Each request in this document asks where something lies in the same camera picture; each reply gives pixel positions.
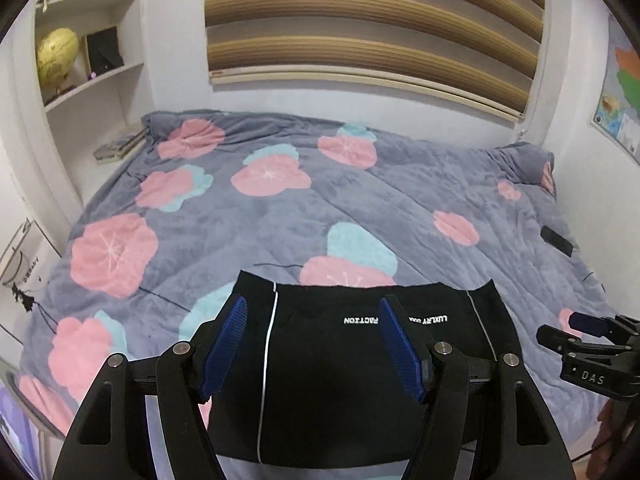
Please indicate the brown striped window blind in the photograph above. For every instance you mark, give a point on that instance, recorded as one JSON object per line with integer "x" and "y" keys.
{"x": 350, "y": 10}

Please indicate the black pants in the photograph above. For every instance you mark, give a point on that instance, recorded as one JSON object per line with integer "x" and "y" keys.
{"x": 325, "y": 375}

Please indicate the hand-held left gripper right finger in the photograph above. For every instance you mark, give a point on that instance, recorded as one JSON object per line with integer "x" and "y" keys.
{"x": 400, "y": 350}

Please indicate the black line wall sticker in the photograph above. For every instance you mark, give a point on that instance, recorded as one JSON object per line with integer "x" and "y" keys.
{"x": 20, "y": 292}

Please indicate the grey floral blanket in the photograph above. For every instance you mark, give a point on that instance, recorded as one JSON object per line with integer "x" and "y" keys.
{"x": 250, "y": 240}

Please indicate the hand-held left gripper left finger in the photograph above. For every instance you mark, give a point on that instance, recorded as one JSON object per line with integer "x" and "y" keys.
{"x": 225, "y": 345}

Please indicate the wall map poster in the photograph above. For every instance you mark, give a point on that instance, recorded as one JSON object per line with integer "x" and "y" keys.
{"x": 622, "y": 90}

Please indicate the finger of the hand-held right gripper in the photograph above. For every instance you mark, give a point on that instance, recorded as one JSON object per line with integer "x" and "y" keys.
{"x": 585, "y": 372}
{"x": 590, "y": 324}

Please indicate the purple printed board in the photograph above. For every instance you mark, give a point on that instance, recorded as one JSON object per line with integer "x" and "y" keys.
{"x": 15, "y": 410}

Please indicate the white wall shelf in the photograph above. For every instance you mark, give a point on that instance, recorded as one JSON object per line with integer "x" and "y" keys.
{"x": 100, "y": 77}

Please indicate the black picture frame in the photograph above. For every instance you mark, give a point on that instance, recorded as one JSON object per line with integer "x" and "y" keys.
{"x": 102, "y": 50}

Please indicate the stack of books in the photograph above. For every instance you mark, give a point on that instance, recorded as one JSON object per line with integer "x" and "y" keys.
{"x": 120, "y": 145}

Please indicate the yellow globe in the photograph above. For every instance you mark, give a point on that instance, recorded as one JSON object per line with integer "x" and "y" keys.
{"x": 57, "y": 55}

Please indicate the black phone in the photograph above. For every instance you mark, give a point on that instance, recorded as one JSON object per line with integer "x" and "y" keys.
{"x": 556, "y": 241}

